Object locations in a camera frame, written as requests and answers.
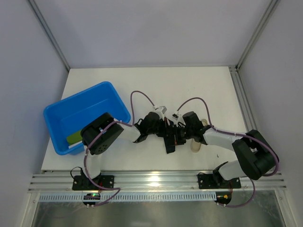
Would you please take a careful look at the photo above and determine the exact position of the black paper napkin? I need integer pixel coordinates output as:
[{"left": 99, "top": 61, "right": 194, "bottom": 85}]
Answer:
[{"left": 163, "top": 118, "right": 178, "bottom": 154}]

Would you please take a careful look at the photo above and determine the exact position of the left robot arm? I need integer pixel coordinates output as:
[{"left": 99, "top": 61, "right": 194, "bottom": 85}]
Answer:
[{"left": 80, "top": 110, "right": 165, "bottom": 182}]

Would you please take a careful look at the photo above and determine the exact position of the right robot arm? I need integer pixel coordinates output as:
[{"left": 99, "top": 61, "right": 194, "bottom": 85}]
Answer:
[{"left": 177, "top": 111, "right": 279, "bottom": 187}]

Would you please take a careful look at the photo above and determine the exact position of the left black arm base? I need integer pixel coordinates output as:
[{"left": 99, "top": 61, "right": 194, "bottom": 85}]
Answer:
[{"left": 72, "top": 175, "right": 115, "bottom": 191}]

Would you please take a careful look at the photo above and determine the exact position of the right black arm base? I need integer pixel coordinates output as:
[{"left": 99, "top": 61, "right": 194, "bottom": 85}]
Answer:
[{"left": 197, "top": 173, "right": 241, "bottom": 189}]

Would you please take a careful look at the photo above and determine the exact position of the green packet in bin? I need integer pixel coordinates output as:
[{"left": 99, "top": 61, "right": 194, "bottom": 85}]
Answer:
[{"left": 66, "top": 131, "right": 82, "bottom": 148}]

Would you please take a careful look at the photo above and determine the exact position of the blue plastic bin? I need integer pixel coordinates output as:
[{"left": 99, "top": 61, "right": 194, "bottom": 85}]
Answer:
[{"left": 44, "top": 81, "right": 131, "bottom": 156}]

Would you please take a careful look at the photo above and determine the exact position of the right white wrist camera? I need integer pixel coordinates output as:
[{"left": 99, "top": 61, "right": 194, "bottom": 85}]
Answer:
[{"left": 172, "top": 111, "right": 183, "bottom": 123}]

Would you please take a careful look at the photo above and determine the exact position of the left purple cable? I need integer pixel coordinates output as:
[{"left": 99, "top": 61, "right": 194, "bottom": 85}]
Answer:
[{"left": 83, "top": 90, "right": 158, "bottom": 208}]

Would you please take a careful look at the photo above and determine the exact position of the purple cable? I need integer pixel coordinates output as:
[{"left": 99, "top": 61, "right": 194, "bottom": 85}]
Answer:
[
  {"left": 175, "top": 97, "right": 280, "bottom": 208},
  {"left": 83, "top": 90, "right": 158, "bottom": 208}
]

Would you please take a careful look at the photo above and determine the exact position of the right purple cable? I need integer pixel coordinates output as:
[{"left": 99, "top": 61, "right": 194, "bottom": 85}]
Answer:
[{"left": 175, "top": 97, "right": 280, "bottom": 208}]

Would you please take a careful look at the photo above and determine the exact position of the slotted cable duct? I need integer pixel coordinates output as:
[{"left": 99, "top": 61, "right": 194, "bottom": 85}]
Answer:
[{"left": 38, "top": 192, "right": 217, "bottom": 202}]

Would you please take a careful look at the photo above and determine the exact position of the aluminium rail frame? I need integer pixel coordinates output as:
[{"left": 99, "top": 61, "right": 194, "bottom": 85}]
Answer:
[{"left": 27, "top": 170, "right": 287, "bottom": 194}]

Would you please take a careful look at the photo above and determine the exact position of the right frame post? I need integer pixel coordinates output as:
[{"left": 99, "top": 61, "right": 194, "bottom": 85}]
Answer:
[{"left": 235, "top": 0, "right": 281, "bottom": 71}]

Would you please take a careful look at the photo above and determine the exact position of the frame post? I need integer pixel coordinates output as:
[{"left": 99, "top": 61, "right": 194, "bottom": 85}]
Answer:
[
  {"left": 235, "top": 0, "right": 281, "bottom": 71},
  {"left": 27, "top": 0, "right": 71, "bottom": 72}
]

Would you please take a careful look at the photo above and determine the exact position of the left frame post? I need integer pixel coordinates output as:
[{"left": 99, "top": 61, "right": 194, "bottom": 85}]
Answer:
[{"left": 27, "top": 0, "right": 71, "bottom": 72}]

